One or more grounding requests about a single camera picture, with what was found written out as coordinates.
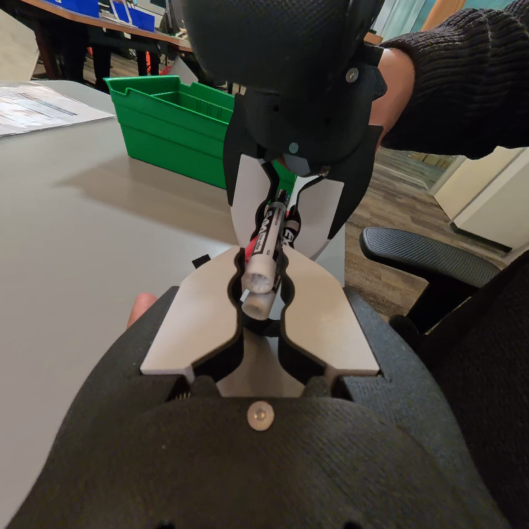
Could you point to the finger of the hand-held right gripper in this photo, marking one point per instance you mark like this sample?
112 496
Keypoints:
248 190
320 206

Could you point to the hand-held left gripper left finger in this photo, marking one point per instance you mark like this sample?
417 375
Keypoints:
194 322

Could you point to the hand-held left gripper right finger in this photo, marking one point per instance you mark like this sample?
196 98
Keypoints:
326 322

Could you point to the black dry erase marker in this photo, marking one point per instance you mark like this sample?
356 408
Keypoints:
268 231
256 308

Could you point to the red dry erase marker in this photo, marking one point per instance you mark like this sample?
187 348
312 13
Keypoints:
250 251

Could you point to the person's right forearm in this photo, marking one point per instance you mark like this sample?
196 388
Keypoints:
467 82

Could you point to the person's left hand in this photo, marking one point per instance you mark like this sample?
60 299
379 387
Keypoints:
140 308

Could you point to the person's right hand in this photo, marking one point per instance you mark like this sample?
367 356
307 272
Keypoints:
396 91

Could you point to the green plastic bin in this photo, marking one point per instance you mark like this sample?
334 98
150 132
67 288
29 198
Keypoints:
173 128

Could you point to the white paper sign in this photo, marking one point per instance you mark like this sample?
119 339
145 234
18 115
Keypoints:
184 70

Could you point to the blue plastic bin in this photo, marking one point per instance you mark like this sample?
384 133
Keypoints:
136 16

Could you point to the white desk panel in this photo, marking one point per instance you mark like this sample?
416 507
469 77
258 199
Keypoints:
487 198

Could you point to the long wooden desk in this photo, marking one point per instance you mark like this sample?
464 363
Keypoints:
124 29

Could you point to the person's torso in black sweater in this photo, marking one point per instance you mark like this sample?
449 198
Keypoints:
487 372

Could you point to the laminated paper sheet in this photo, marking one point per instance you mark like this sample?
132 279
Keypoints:
41 107

